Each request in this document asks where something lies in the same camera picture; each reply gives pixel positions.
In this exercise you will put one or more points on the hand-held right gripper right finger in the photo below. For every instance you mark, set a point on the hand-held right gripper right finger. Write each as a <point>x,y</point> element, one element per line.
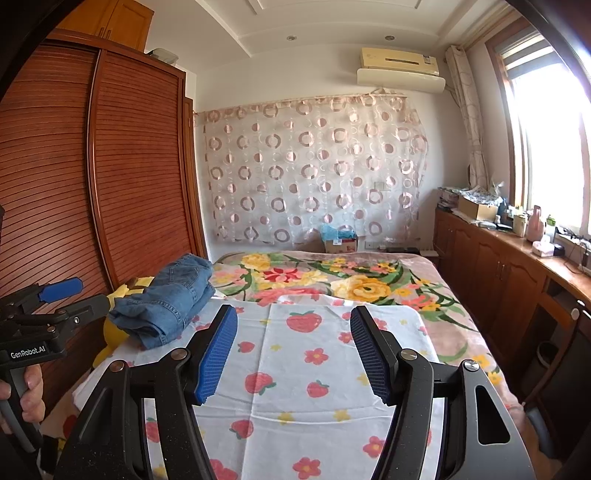
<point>374,360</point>

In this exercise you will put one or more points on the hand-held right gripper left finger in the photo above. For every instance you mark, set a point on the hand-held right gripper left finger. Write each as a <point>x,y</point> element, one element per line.
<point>214,355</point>

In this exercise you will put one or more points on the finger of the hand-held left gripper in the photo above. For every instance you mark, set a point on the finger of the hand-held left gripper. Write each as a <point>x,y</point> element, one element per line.
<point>87,309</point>
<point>62,288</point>

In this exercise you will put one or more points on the blue denim pants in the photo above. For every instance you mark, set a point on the blue denim pants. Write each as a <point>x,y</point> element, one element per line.
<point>166,295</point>

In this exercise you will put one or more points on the person's left hand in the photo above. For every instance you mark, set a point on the person's left hand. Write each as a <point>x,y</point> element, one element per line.
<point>33,392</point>

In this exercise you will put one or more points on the yellow plush toy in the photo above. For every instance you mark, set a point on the yellow plush toy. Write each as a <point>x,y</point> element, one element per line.
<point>113,334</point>

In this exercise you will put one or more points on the floral blanket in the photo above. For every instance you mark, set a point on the floral blanket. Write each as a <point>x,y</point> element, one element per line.
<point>369,286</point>

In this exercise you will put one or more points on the small cardboard box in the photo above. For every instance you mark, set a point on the small cardboard box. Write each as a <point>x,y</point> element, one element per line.
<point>339,245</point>

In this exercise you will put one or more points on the blue plastic bag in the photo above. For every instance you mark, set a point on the blue plastic bag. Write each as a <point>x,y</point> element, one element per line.
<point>334,230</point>

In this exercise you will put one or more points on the wooden cabinet counter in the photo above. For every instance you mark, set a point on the wooden cabinet counter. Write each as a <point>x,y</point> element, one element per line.
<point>489,267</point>

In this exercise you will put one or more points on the wooden slatted wardrobe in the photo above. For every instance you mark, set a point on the wooden slatted wardrobe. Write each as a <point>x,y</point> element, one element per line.
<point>138,161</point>

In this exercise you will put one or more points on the dark waste bin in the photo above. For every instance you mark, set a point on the dark waste bin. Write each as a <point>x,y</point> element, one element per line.
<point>550,355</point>

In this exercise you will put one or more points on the stack of papers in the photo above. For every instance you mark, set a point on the stack of papers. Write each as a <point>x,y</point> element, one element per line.
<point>448,198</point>

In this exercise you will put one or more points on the open cardboard box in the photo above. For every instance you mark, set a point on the open cardboard box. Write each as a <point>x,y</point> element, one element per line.
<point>478,210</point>

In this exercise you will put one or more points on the dark wooden chair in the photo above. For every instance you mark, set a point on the dark wooden chair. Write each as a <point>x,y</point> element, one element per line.
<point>558,300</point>

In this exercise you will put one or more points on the white tissue box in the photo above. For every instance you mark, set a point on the white tissue box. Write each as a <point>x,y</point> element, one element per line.
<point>542,248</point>

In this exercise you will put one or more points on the pink bottle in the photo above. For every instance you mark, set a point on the pink bottle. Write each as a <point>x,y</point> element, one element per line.
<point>537,226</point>

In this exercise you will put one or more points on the green-capped bottle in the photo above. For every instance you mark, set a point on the green-capped bottle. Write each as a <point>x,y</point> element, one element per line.
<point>551,228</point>

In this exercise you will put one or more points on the white power strip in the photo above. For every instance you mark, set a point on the white power strip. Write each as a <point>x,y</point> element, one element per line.
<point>572,236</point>

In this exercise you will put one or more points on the grey box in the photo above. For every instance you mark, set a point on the grey box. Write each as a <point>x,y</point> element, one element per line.
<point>162,55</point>

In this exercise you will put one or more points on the patterned window curtain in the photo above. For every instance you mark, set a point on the patterned window curtain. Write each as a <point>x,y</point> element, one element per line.
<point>471,120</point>

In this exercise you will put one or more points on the wooden upper cabinet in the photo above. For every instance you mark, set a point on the wooden upper cabinet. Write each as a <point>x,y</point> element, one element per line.
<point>115,23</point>

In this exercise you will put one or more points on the wooden-framed window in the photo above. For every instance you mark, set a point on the wooden-framed window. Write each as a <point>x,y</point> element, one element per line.
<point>545,138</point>

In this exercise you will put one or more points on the cream air conditioner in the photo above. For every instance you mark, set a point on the cream air conditioner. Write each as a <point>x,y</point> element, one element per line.
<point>397,57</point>

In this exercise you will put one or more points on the circle-patterned wall curtain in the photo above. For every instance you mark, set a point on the circle-patterned wall curtain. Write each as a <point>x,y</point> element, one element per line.
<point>300,175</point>

